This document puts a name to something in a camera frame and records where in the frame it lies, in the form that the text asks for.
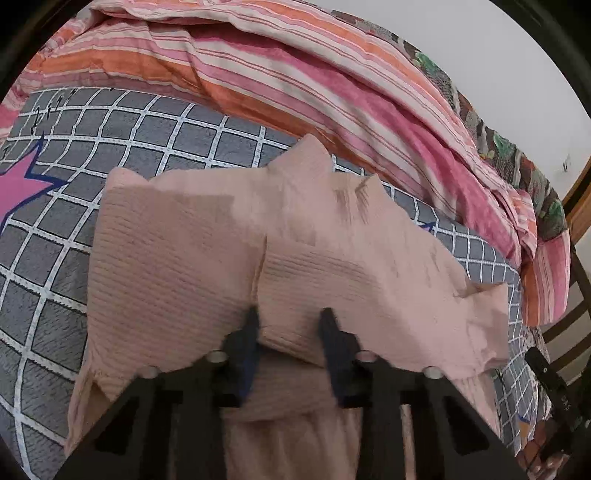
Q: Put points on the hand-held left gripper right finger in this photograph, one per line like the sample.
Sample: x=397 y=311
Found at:
x=330 y=355

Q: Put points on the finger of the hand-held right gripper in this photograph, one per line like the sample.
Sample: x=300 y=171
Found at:
x=549 y=376

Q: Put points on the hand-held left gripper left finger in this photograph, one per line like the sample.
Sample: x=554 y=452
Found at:
x=250 y=353

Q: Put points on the pink ribbed knit garment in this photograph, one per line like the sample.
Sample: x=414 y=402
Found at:
x=184 y=258

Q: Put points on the dark wooden chair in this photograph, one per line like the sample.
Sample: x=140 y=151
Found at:
x=565 y=323

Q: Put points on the wooden cabinet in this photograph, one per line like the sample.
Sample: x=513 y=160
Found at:
x=578 y=194

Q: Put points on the grey checked star bedsheet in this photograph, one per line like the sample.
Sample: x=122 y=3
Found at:
x=51 y=277

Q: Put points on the floral patchwork blanket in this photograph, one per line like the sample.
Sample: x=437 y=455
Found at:
x=508 y=157

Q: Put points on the pink orange striped duvet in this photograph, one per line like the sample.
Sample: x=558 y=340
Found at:
x=286 y=78

